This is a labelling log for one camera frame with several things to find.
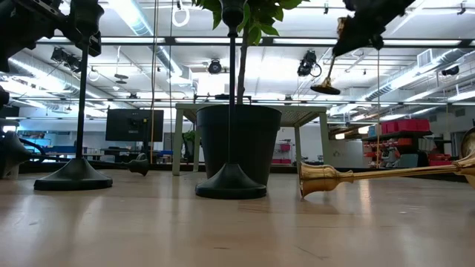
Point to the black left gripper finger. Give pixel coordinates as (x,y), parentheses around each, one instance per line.
(94,44)

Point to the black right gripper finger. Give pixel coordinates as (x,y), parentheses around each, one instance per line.
(367,33)

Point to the brass candlestick holder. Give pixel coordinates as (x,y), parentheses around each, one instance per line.
(326,89)
(323,178)

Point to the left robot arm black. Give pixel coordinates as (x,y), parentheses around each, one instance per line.
(3,97)

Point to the black ceiling light fixture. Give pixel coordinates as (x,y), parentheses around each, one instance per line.
(67,59)

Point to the white ceiling air vent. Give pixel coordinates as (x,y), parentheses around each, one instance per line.
(425,58)

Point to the black monitor screen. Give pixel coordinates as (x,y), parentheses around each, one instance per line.
(126,124)

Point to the black ceiling spotlight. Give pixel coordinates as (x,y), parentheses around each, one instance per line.
(215,67)
(451,70)

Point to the red storage bins row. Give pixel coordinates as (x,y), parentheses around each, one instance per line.
(404,126)

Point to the black storage shelf rack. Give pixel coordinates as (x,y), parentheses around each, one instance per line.
(397,134)

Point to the green leafy plant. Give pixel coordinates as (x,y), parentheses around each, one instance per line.
(259,15)

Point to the small pale green table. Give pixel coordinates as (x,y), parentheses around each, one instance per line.
(178,141)

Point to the black plant pot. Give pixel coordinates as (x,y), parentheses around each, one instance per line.
(256,141)

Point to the black overhead frame bar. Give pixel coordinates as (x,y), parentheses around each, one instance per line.
(170,41)

